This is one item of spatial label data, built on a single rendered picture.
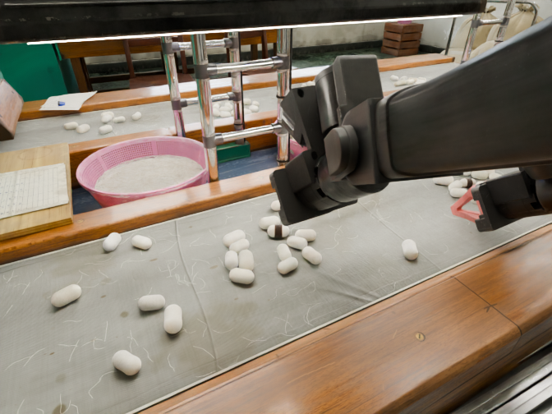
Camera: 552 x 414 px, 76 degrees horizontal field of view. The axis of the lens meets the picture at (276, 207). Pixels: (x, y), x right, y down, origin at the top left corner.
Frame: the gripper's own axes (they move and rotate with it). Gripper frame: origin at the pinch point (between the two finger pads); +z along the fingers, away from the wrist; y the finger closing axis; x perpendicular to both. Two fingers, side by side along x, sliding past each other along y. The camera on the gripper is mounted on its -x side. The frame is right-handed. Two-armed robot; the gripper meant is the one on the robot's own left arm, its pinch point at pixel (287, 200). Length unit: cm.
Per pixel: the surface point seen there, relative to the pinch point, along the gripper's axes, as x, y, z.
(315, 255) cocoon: 8.6, -0.9, -1.1
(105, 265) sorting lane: 1.1, 25.8, 10.5
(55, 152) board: -26, 31, 37
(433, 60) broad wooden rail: -49, -122, 66
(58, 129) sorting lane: -40, 32, 59
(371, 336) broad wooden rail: 17.3, 1.2, -12.6
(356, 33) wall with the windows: -275, -407, 413
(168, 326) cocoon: 10.2, 20.2, -2.9
